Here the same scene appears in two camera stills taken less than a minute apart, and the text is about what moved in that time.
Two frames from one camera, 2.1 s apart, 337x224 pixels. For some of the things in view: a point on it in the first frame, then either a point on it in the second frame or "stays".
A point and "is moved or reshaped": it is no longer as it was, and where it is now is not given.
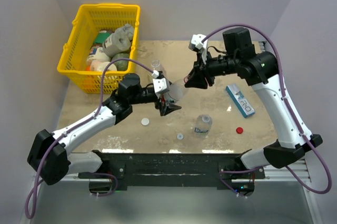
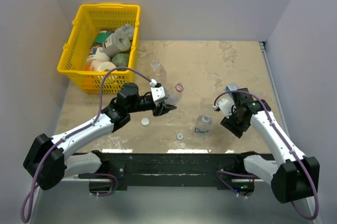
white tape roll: [97, 65] stays
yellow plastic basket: [89, 19] stays
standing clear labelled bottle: [203, 124] stays
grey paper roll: [119, 41] stays
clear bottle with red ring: [176, 90] is moved or reshaped
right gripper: [195, 78] → [228, 123]
